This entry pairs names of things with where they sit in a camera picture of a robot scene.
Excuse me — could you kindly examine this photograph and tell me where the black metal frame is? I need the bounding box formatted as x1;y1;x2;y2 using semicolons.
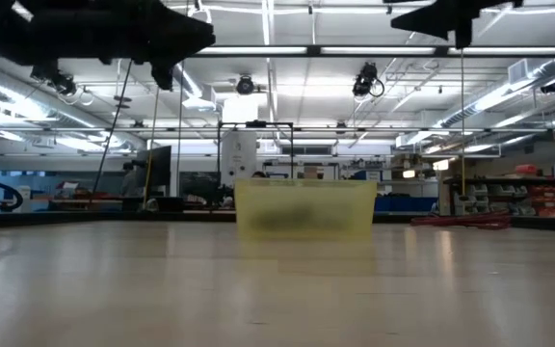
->
217;120;296;180

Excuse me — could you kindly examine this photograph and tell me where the black computer monitor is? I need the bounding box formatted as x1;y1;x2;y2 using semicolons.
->
135;146;172;198

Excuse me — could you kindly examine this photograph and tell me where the yellow translucent plastic bin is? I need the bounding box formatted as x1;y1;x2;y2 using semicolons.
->
233;178;379;242

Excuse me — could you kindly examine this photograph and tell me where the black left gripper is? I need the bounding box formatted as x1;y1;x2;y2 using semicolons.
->
0;0;217;93

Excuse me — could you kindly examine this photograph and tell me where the white cylindrical tank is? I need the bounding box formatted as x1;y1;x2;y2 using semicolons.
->
220;130;258;188

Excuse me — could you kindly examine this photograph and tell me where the dark storage shelf unit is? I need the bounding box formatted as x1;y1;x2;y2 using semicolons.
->
442;174;555;218

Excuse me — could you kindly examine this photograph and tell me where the red hose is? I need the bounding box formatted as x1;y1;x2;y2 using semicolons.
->
410;214;515;228

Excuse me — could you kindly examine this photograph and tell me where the black hanging cable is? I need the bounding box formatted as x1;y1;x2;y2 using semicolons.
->
92;60;134;195

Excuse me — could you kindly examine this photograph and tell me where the thin dark hanging cable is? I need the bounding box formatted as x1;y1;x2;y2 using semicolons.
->
175;62;186;198

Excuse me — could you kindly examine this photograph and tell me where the vertical hanging cord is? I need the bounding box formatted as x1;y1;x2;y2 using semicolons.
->
458;46;467;200

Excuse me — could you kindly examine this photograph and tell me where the white cable loop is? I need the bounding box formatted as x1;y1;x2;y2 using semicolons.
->
188;0;213;24

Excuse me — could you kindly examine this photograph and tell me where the silver ventilation duct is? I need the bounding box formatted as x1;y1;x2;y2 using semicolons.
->
171;62;206;100

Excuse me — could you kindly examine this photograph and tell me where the blue bin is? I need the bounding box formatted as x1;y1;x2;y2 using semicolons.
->
374;194;440;214

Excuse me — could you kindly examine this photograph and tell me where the overhead LED light bar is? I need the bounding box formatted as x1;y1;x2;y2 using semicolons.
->
0;44;555;60

